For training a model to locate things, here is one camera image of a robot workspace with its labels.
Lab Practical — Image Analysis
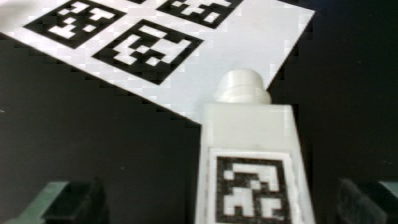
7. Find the white table leg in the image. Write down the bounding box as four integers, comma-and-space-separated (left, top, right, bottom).
195, 69, 316, 224

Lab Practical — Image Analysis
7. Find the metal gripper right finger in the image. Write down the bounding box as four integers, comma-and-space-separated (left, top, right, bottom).
336, 179, 398, 224

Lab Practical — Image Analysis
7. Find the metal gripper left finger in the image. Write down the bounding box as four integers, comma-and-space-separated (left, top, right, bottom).
17, 179, 110, 224

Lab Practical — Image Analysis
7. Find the white marker base plate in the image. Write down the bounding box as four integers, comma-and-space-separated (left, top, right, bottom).
0, 0, 314, 121

